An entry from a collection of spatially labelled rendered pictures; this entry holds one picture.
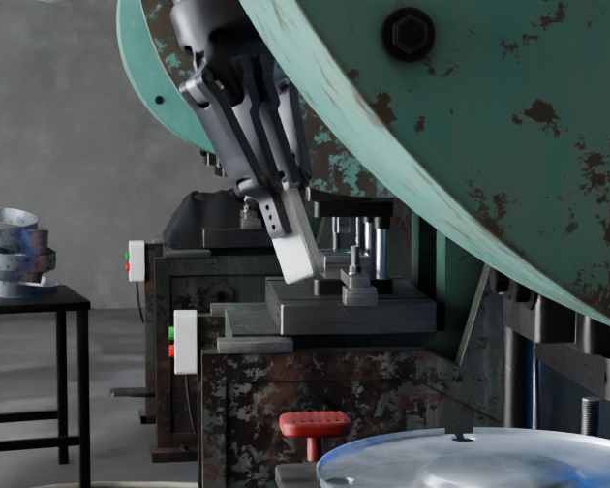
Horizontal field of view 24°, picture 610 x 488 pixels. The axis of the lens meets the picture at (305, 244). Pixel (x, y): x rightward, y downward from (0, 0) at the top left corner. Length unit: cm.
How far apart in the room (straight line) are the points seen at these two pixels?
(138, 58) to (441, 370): 174
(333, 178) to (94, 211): 533
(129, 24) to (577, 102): 351
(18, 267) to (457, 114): 340
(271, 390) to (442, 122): 207
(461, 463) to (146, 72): 304
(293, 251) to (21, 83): 661
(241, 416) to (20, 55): 520
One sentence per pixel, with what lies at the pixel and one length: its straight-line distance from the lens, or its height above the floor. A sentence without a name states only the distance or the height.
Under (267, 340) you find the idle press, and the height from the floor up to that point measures 64.
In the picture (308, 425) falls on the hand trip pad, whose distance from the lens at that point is 141.
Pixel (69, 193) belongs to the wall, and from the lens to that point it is 768.
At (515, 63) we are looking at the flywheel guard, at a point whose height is 109.
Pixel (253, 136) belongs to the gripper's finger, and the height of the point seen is 105.
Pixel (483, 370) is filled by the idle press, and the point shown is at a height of 58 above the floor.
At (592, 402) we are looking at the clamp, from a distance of 131.
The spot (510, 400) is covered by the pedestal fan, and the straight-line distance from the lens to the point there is 203.
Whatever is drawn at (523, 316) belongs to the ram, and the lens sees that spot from 110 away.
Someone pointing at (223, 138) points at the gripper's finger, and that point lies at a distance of 108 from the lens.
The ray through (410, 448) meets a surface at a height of 78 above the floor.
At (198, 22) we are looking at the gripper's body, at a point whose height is 114.
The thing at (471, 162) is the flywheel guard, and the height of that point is 105.
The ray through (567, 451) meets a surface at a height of 78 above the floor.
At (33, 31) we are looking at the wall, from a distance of 768.
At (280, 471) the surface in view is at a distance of 115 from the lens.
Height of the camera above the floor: 107
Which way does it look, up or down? 5 degrees down
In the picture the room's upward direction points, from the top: straight up
